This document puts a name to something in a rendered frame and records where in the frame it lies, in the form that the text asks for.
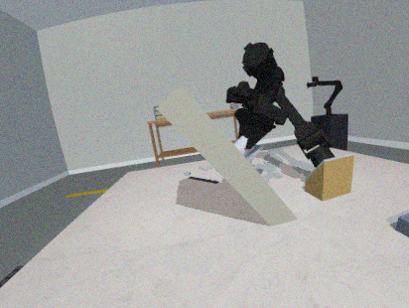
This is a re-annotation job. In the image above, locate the white cylinder with two slots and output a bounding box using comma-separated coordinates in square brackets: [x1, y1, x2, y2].
[234, 135, 254, 157]

